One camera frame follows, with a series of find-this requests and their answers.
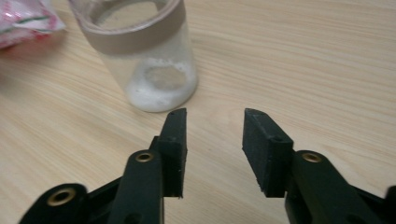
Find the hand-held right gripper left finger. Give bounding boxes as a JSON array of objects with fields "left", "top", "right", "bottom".
[{"left": 149, "top": 107, "right": 189, "bottom": 199}]

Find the clear glass cup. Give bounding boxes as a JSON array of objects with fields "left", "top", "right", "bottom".
[{"left": 68, "top": 0, "right": 199, "bottom": 114}]

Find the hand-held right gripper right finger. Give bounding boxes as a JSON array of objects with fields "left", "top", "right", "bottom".
[{"left": 242, "top": 107, "right": 294, "bottom": 199}]

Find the pink plastic packet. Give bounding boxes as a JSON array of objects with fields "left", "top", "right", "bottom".
[{"left": 0, "top": 0, "right": 66, "bottom": 50}]

